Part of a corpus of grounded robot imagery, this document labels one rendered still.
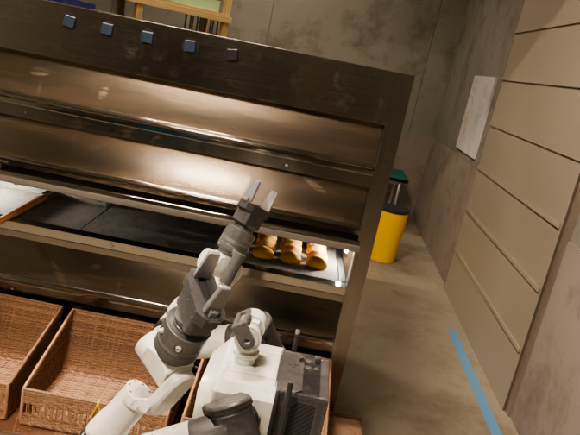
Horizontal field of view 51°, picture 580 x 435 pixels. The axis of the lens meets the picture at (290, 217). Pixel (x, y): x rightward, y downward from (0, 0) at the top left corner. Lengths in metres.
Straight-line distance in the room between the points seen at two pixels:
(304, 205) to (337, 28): 7.13
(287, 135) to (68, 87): 0.90
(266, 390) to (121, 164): 1.46
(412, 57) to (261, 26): 2.31
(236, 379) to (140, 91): 1.48
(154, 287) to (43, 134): 0.79
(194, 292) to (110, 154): 1.63
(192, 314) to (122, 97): 1.65
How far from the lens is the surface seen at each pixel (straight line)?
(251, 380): 1.44
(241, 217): 1.70
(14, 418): 2.65
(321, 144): 2.50
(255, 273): 2.65
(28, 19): 2.73
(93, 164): 2.66
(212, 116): 2.52
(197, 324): 1.06
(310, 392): 1.45
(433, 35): 9.64
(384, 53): 9.55
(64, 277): 2.84
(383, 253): 7.15
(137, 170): 2.62
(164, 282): 2.74
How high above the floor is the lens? 2.09
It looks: 15 degrees down
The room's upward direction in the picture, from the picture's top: 12 degrees clockwise
